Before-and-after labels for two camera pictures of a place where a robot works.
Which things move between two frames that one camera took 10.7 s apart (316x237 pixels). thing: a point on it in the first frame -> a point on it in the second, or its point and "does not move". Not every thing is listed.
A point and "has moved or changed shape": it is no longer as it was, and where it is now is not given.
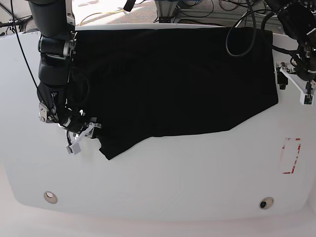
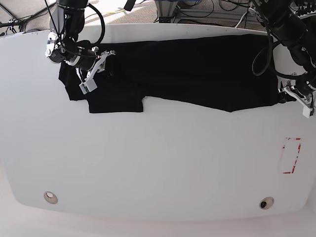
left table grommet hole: (50, 197) does not move
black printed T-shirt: (144, 81) has moved or changed shape
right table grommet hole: (266, 203) does not move
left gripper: (76, 129) -> (93, 60)
